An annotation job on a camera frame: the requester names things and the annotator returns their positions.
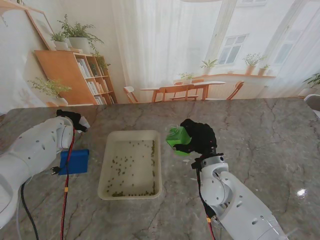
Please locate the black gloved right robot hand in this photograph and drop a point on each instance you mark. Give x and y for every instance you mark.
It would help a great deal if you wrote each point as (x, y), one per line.
(202, 140)

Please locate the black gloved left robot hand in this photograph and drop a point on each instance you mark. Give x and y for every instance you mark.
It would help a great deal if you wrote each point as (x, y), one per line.
(72, 117)

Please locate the clear bottle with green base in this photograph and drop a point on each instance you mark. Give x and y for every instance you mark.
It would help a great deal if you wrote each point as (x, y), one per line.
(178, 137)

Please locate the blue plastic scraper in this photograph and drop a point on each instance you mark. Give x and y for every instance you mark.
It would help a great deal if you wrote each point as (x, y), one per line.
(77, 162)

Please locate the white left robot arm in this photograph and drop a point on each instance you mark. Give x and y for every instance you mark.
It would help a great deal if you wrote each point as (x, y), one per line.
(30, 155)

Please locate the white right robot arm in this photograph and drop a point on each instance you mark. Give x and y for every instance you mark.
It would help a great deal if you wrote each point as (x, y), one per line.
(230, 197)

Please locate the scattered green beans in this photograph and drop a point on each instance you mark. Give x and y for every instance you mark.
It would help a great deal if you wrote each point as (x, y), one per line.
(153, 152)

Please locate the cream plastic baking tray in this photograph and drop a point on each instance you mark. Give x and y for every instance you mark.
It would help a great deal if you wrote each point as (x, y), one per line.
(130, 175)

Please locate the printed room backdrop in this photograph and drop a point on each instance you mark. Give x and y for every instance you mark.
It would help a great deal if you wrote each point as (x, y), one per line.
(160, 50)

